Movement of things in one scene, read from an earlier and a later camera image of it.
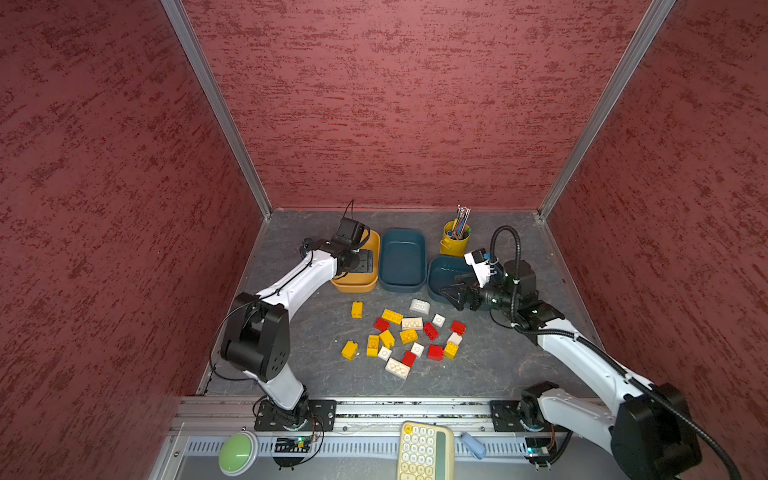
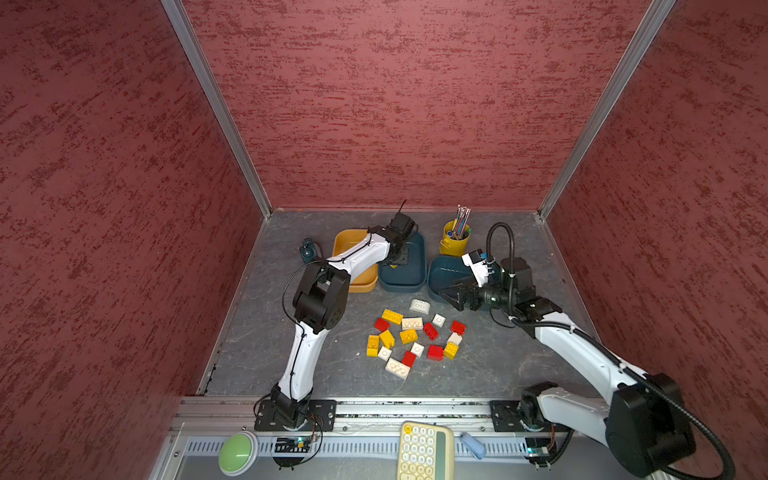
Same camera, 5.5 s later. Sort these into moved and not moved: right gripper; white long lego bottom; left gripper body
Moved: left gripper body
Not moved: right gripper; white long lego bottom
